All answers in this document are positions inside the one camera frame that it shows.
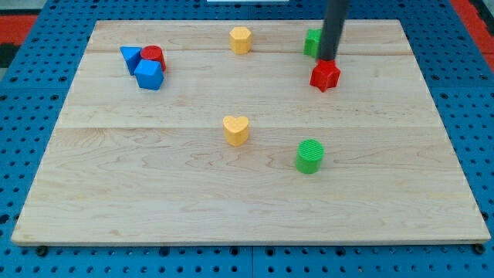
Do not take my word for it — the green block behind rod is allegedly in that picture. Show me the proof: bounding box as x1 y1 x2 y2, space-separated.
303 29 322 58

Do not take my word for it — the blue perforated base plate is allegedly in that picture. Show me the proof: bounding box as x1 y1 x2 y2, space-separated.
1 0 493 277

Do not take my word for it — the yellow hexagon block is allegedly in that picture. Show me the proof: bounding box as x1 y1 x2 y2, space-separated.
229 26 252 55

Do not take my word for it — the red cylinder block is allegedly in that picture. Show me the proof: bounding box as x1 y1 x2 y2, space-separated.
140 45 166 72

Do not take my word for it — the yellow heart block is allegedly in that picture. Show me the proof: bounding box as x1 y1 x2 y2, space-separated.
223 115 249 147

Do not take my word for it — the red star block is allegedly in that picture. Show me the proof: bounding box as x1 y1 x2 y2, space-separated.
310 59 340 93

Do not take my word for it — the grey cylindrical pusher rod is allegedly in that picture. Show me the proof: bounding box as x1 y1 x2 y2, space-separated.
316 0 350 61

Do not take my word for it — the light wooden board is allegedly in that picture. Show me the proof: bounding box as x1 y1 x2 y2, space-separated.
12 20 491 246

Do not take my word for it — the green cylinder block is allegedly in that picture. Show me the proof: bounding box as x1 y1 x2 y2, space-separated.
295 139 324 174

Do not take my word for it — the blue pentagon block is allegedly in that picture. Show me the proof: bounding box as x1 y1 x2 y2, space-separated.
134 59 164 90

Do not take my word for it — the blue triangle block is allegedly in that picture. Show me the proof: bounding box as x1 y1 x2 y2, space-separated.
120 46 142 76

